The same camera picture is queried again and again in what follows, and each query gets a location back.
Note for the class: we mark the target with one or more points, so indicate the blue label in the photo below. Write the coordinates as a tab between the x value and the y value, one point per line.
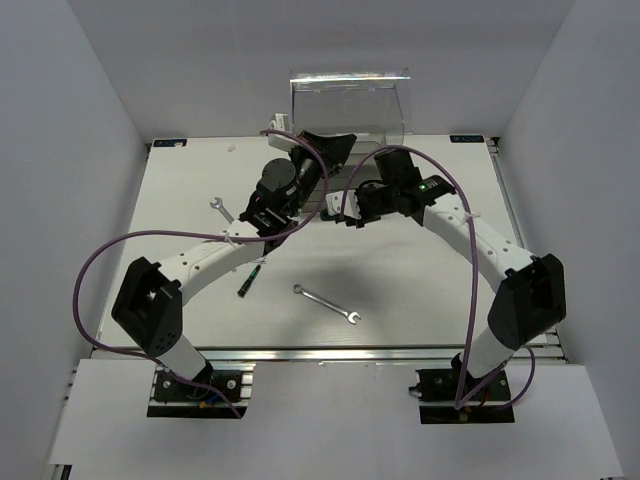
169	143
464	139

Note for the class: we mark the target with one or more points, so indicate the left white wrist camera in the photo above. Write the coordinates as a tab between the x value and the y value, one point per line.
280	122

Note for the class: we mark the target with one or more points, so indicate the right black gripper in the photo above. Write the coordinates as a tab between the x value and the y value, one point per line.
364	218

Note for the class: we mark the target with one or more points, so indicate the blue label left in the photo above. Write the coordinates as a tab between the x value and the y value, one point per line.
169	143

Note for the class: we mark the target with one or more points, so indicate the silver wrench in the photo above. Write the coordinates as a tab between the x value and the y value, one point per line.
217	204
352	317

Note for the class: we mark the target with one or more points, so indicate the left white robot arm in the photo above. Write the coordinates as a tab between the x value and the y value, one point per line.
150	301

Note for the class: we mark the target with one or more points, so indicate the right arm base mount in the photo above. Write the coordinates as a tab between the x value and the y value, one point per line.
481	401

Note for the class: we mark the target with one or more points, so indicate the blue label right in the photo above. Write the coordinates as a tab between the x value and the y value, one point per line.
464	139

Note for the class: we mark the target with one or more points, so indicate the silver wrench at left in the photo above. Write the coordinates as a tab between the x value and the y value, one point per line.
217	204

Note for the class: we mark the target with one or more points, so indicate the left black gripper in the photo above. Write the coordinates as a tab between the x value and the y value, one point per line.
334	148

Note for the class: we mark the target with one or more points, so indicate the silver wrench near centre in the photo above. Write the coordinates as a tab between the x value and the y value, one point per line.
352	317

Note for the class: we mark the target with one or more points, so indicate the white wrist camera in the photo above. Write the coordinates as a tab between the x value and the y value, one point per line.
343	203
280	122

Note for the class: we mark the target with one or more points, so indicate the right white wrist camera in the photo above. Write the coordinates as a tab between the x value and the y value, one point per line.
343	203

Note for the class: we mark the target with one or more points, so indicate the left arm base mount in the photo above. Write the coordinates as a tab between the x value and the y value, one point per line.
172	399

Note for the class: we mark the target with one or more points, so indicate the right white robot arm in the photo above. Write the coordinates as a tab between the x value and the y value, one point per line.
516	295

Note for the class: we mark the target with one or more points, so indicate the clear plastic drawer cabinet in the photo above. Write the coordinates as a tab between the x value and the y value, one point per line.
373	105

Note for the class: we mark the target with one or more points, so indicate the small black green screwdriver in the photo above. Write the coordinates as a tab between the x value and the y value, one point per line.
247	284

